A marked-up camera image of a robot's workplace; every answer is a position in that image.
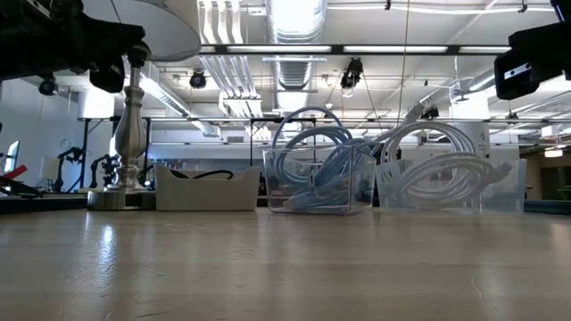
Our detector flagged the frosted plastic bin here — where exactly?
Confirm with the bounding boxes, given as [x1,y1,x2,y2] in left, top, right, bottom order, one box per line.
[376,158,528,215]

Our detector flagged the silver table lamp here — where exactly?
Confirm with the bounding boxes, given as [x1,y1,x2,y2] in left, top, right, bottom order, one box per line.
[87,0,203,211]

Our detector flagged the small tilted monitor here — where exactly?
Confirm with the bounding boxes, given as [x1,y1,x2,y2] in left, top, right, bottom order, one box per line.
[3,140,21,173]

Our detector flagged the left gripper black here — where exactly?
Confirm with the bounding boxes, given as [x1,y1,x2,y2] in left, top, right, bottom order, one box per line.
[66,24,146,94]

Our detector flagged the white USB cable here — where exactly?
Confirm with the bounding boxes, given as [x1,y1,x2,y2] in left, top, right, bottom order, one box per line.
[396,151,514,209]
[378,103,477,179]

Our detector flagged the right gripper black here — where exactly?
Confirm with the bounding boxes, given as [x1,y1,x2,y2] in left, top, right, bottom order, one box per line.
[493,20,571,102]

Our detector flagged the black USB cable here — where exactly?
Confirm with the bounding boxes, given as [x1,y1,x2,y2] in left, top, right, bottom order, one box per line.
[169,168,236,180]

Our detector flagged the black table frame rail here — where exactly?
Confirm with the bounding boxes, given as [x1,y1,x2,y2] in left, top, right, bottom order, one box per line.
[0,195,89,214]

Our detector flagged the black overhead frame beam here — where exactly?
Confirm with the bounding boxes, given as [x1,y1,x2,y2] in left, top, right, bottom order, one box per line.
[195,43,512,57]

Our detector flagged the clear plastic bin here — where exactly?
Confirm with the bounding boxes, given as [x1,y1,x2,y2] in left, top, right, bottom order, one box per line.
[261,144,378,217]

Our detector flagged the beige plastic bin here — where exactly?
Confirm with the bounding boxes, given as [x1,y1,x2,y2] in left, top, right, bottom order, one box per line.
[154,163,262,212]

